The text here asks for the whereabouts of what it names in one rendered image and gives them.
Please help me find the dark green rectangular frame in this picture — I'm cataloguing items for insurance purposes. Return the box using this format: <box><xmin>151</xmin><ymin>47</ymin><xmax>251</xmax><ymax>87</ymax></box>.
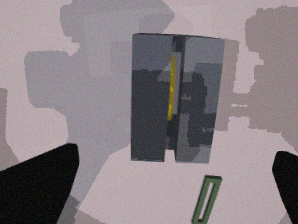
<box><xmin>192</xmin><ymin>175</ymin><xmax>222</xmax><ymax>224</ymax></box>

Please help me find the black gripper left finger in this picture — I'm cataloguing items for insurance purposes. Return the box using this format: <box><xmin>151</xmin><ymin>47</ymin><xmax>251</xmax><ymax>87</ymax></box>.
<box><xmin>0</xmin><ymin>144</ymin><xmax>80</xmax><ymax>224</ymax></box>

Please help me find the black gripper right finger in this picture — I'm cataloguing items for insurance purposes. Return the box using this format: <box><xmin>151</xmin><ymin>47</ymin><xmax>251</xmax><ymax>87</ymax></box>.
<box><xmin>273</xmin><ymin>151</ymin><xmax>298</xmax><ymax>224</ymax></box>

